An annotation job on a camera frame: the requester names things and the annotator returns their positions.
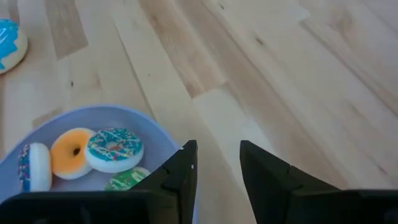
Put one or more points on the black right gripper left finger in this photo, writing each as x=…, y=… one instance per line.
x=180, y=177

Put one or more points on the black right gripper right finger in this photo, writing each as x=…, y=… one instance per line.
x=267, y=180

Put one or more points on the small speckled blue-iced donut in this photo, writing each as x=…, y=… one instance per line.
x=113, y=152

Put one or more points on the lilac round plate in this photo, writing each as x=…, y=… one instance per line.
x=102, y=118

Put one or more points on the small orange and cream donut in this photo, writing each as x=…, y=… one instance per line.
x=66, y=158

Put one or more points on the blue-iced rainbow sprinkle donut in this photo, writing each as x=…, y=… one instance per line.
x=38, y=169

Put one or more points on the large blue-iced white-striped donut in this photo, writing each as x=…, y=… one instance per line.
x=11, y=46

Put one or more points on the small green splatter-iced donut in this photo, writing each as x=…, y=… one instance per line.
x=127, y=180

